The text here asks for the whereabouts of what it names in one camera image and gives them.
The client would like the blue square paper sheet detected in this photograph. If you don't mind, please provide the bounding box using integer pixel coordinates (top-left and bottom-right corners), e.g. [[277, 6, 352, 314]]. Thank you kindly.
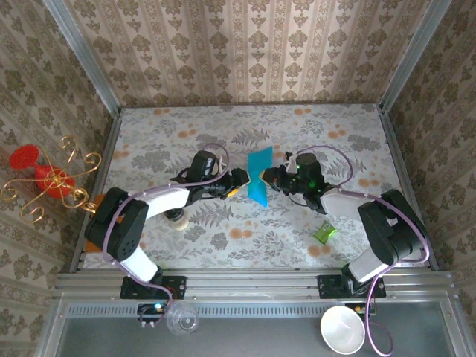
[[247, 145, 274, 208]]

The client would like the green snack packet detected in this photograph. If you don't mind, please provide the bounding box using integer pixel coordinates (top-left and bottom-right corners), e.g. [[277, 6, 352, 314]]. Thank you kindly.
[[311, 220, 338, 245]]

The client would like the small jar with black lid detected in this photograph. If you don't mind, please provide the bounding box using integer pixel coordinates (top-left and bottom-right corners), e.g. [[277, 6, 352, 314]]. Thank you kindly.
[[164, 208, 190, 232]]

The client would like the orange flat card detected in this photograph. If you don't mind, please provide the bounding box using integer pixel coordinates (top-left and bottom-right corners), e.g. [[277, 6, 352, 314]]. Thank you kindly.
[[86, 195, 126, 254]]

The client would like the clear plastic cup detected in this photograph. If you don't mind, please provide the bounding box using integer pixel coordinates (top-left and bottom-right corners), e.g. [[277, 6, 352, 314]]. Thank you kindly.
[[165, 301, 202, 336]]

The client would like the small circuit board with LED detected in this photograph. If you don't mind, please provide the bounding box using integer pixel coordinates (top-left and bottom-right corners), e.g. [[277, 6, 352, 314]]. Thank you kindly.
[[137, 303, 168, 328]]

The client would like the grey metal tray with vents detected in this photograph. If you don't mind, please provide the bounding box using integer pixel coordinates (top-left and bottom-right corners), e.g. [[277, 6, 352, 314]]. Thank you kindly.
[[36, 293, 476, 357]]

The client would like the small circuit board with connector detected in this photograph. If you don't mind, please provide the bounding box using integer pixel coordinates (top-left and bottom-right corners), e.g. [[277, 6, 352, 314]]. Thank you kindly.
[[345, 303, 377, 319]]

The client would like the white bowl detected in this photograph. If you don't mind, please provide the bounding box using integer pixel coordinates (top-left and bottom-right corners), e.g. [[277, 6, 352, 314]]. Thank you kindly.
[[320, 305, 366, 355]]

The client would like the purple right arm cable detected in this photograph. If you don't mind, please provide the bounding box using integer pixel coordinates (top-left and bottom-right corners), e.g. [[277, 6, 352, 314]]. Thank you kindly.
[[295, 145, 431, 357]]

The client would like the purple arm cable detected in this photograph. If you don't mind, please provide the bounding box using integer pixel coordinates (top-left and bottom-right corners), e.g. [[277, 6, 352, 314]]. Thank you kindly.
[[295, 145, 431, 357], [103, 143, 230, 324]]

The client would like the aluminium table side rail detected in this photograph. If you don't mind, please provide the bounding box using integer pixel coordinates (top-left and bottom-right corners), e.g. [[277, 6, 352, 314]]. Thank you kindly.
[[377, 106, 440, 271], [68, 109, 123, 274]]

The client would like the long aluminium frame rail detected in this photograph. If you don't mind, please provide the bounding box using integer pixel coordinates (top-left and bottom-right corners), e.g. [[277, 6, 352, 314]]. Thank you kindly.
[[54, 268, 457, 298]]

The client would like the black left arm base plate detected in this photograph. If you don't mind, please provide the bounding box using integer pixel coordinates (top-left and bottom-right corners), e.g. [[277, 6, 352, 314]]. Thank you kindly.
[[120, 275, 187, 300]]

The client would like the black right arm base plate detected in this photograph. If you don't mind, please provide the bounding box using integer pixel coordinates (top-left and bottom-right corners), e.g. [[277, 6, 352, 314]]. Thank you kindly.
[[317, 274, 387, 300]]

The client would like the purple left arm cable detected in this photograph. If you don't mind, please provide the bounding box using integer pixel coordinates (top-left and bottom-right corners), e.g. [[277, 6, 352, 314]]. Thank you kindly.
[[103, 143, 230, 324]]

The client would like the red and gold wire ornament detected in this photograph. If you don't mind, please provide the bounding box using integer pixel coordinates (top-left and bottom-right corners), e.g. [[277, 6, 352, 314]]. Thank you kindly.
[[0, 135, 104, 224]]

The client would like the slanted aluminium corner post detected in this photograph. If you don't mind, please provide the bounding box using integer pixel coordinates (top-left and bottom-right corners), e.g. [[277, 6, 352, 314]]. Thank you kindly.
[[379, 0, 453, 112], [42, 0, 123, 116]]

